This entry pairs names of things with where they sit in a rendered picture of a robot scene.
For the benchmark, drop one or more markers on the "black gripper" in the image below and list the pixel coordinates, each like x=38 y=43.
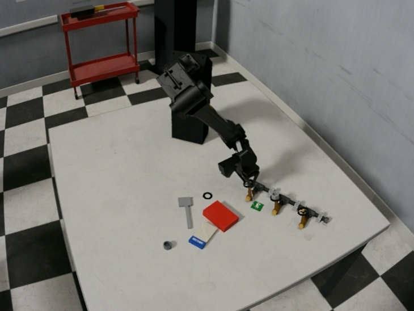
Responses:
x=245 y=176

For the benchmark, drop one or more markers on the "red block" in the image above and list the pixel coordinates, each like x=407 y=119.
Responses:
x=220 y=216

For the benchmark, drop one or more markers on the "green tag with silver chain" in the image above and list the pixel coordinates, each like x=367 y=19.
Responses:
x=256 y=205

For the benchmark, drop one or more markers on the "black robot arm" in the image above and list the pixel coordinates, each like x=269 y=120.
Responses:
x=192 y=99

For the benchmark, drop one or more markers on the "dark grey short cylinder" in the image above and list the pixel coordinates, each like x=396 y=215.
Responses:
x=167 y=245

